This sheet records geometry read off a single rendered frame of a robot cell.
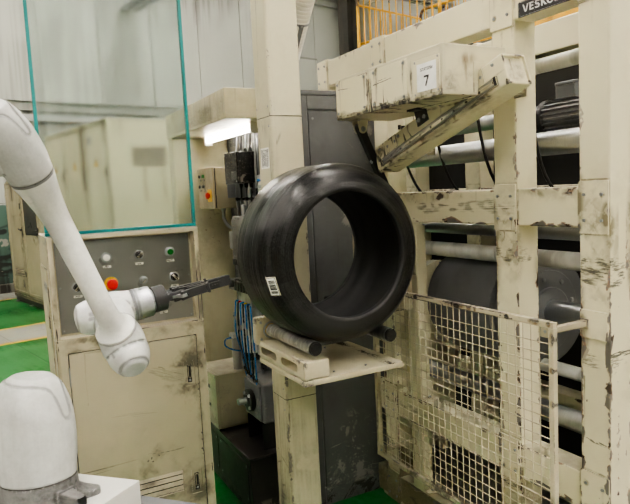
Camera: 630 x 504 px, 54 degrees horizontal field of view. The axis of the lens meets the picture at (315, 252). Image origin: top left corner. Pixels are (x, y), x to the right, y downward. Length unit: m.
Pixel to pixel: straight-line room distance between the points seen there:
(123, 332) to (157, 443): 1.02
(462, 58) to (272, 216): 0.71
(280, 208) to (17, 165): 0.75
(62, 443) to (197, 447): 1.25
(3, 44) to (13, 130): 9.97
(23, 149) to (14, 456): 0.63
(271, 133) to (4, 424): 1.30
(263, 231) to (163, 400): 0.95
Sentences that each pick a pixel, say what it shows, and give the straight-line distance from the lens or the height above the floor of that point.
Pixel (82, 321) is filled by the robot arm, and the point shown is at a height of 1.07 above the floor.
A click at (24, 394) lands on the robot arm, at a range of 1.41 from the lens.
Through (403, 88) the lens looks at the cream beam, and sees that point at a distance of 1.99.
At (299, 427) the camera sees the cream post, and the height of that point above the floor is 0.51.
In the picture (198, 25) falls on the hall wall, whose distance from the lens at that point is 12.94.
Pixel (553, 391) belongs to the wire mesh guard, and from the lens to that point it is 1.83.
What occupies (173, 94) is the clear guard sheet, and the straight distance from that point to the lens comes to 2.50.
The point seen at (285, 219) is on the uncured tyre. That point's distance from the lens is 1.83.
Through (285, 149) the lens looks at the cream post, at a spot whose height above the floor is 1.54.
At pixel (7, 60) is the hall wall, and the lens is 11.35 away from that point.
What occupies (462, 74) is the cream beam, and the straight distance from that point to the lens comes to 1.89.
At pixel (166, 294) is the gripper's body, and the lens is 1.80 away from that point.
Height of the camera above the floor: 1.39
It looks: 6 degrees down
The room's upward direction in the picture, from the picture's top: 3 degrees counter-clockwise
